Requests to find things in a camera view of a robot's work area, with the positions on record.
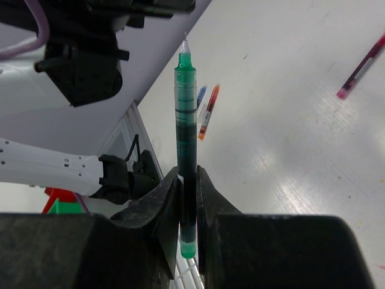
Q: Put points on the dark blue capped pen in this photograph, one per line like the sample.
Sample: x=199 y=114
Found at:
x=200 y=95

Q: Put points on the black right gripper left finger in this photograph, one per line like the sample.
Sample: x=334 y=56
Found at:
x=136 y=248

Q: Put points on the red plastic block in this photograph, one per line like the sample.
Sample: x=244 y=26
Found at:
x=56 y=193

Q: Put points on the red capped pen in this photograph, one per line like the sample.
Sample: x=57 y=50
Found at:
x=208 y=112

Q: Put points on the aluminium front rail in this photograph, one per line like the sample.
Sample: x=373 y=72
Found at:
x=186 y=274

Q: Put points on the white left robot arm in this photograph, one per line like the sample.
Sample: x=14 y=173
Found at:
x=73 y=60

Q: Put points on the green plastic block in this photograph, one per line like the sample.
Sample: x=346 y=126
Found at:
x=60 y=207

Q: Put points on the magenta pen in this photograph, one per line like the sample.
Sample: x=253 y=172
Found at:
x=361 y=69

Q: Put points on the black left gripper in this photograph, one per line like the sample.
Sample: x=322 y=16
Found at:
x=165 y=9

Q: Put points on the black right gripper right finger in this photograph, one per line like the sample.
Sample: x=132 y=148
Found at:
x=223 y=240

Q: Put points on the green capped pen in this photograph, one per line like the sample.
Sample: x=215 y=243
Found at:
x=185 y=100

